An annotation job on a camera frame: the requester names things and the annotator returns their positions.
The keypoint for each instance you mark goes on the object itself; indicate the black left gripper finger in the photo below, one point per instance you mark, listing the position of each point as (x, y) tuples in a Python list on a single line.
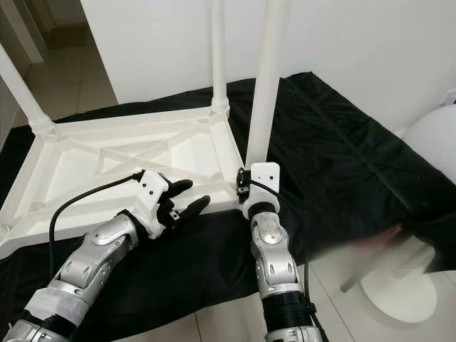
[(193, 206), (178, 188)]

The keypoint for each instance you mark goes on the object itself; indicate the white plastic children table top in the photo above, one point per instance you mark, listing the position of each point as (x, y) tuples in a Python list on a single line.
[(71, 171)]

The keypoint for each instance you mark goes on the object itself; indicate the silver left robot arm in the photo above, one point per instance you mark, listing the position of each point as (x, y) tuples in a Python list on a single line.
[(96, 260)]

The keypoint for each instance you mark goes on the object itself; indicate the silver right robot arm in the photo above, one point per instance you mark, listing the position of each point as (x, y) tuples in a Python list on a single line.
[(274, 253)]

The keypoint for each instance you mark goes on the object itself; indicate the black cloth table cover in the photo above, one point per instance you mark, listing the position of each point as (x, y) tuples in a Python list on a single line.
[(349, 142)]

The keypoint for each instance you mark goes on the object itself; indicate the pink fabric item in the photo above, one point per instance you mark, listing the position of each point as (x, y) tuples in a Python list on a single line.
[(377, 239)]

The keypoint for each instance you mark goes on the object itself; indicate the white floor fan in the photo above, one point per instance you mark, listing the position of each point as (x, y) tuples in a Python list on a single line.
[(434, 139)]

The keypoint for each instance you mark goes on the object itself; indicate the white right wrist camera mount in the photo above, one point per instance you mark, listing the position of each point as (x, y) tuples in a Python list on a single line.
[(265, 173)]

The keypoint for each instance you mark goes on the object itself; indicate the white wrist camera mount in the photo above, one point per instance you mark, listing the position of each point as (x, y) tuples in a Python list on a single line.
[(153, 189), (265, 173)]

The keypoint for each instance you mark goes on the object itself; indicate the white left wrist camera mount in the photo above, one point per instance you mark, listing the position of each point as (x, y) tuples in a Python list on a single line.
[(153, 189)]

